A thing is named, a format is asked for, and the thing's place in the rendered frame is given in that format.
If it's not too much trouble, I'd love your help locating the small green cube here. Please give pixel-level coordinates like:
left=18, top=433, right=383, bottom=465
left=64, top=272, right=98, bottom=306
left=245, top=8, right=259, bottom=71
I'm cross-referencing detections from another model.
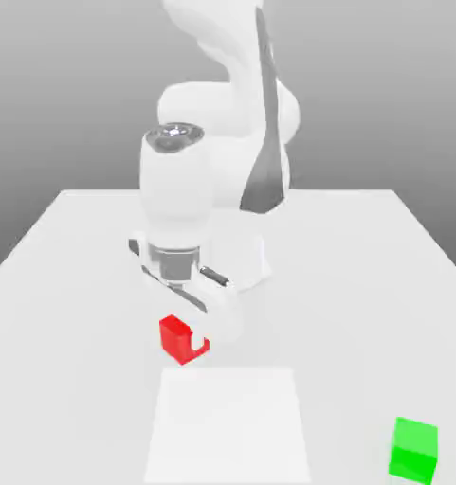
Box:
left=387, top=416, right=440, bottom=485

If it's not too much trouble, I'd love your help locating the small red cube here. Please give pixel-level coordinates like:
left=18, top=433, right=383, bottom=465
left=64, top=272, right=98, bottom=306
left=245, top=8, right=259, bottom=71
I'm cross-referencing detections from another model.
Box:
left=158, top=314, right=211, bottom=367

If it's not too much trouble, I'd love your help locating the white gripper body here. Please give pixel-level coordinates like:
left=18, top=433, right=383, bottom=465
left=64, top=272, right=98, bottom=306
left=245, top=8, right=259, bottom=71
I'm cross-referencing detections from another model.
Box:
left=137, top=260, right=246, bottom=345

